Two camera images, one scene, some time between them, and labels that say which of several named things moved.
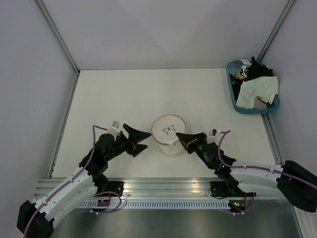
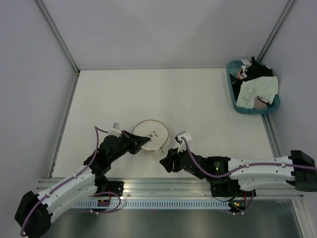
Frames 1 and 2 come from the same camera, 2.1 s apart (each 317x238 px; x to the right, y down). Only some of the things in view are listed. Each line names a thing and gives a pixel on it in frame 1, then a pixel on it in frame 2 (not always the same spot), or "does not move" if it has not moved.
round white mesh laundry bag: (164, 133) → (156, 131)
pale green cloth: (266, 88) does not move
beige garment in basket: (260, 103) does not move
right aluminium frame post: (276, 30) does not move
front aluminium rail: (159, 189) does not move
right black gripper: (192, 139) → (172, 156)
